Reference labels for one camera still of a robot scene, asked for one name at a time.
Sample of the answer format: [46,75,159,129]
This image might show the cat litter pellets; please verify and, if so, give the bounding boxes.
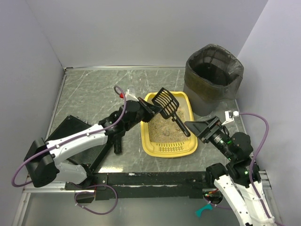
[148,113,190,143]

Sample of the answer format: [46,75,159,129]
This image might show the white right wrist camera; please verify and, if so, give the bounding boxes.
[222,111,239,125]

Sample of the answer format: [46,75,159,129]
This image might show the grey trash bin with bag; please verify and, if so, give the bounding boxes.
[183,44,244,116]

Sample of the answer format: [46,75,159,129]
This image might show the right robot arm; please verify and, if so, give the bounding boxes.
[185,116,276,226]

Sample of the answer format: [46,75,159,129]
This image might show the aluminium frame rail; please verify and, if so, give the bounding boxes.
[23,181,66,193]

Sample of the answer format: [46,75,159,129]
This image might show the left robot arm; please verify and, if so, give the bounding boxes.
[24,98,162,187]

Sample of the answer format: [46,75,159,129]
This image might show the teal plastic piece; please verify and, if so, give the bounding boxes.
[195,203,213,218]

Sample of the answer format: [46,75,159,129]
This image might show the black ribbed tray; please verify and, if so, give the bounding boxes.
[47,115,108,166]

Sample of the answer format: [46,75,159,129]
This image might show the yellow litter box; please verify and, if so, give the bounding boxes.
[140,91,198,158]

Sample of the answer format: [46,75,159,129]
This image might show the black glitter microphone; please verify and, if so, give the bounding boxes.
[113,137,122,155]

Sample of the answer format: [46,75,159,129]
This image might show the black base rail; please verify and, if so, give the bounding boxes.
[65,171,216,201]

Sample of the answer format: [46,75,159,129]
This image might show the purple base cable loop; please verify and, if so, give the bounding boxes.
[74,184,119,215]

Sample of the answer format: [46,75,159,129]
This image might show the black slotted litter scoop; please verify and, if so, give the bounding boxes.
[151,87,190,137]

